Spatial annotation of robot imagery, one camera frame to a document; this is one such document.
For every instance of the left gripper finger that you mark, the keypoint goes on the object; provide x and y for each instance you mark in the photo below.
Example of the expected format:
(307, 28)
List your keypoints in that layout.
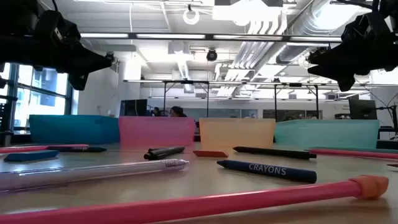
(77, 81)
(90, 62)

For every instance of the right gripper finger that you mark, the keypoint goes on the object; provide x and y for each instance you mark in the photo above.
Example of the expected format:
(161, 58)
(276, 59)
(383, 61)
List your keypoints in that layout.
(346, 82)
(326, 65)

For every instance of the pink pencil with orange eraser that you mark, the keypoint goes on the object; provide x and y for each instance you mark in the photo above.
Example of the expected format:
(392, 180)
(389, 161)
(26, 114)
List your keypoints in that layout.
(25, 149)
(354, 153)
(217, 201)

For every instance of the blue eraser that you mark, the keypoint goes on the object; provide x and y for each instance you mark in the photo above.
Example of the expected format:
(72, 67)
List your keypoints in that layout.
(31, 155)

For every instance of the translucent purple pen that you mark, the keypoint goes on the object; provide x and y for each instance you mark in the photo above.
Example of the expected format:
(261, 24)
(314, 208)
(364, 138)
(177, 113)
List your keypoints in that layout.
(93, 174)

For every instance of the black pen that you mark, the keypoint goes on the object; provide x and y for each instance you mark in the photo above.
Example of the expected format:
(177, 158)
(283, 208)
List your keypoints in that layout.
(273, 152)
(164, 152)

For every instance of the orange-red eraser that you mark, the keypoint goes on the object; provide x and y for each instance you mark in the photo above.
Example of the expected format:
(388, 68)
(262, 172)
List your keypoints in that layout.
(211, 154)

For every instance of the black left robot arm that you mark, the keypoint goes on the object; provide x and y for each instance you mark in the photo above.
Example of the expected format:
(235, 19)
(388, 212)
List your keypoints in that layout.
(15, 15)

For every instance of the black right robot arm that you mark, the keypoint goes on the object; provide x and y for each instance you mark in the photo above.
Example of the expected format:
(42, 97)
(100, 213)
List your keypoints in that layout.
(390, 9)

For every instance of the black monitor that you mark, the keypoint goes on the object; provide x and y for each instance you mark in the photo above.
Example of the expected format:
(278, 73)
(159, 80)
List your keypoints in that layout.
(133, 107)
(362, 109)

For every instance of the blue plastic bin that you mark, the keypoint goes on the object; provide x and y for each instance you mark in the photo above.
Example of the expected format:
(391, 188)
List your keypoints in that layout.
(71, 129)

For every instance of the teal plastic bin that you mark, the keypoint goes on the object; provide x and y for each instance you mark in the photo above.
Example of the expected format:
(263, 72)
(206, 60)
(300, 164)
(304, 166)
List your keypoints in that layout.
(326, 133)

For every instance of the black monitor stand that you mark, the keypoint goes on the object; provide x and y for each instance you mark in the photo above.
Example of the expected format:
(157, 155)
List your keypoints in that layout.
(395, 121)

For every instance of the dark blue crayon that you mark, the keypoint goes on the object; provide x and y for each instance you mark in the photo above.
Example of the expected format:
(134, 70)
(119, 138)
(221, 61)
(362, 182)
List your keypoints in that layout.
(267, 170)
(77, 149)

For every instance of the person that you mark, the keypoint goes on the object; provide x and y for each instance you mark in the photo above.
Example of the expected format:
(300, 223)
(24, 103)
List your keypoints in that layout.
(177, 111)
(156, 112)

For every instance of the pink plastic bin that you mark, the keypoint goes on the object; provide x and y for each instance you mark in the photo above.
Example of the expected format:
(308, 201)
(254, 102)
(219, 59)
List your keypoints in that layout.
(155, 130)

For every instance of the orange plastic bin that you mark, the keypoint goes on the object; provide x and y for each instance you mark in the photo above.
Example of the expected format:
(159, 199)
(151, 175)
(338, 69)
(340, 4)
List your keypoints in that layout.
(236, 132)

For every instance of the black overhead rig bar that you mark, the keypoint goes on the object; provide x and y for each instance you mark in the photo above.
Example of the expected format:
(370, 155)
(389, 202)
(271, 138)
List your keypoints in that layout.
(208, 36)

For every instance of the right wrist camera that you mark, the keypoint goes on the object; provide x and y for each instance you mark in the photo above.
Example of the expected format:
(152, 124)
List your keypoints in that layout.
(363, 31)

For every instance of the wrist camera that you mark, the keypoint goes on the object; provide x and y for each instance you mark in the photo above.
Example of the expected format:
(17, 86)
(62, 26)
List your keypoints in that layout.
(363, 31)
(60, 31)

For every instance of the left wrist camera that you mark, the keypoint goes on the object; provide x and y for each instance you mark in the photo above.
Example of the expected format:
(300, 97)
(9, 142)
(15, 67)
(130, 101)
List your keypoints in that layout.
(60, 31)

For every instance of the large window with dark frame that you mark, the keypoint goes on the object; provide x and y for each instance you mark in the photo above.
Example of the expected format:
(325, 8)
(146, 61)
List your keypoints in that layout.
(40, 93)

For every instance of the silver ventilation duct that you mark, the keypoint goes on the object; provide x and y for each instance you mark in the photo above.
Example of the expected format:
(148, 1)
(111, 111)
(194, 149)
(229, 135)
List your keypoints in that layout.
(311, 25)

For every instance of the black workstation frame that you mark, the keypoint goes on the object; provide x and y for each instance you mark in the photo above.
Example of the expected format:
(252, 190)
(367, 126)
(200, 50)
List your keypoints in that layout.
(275, 102)
(186, 82)

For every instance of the black round overhead camera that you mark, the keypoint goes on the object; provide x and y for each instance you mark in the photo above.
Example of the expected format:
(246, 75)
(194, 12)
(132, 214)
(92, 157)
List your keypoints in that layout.
(211, 55)

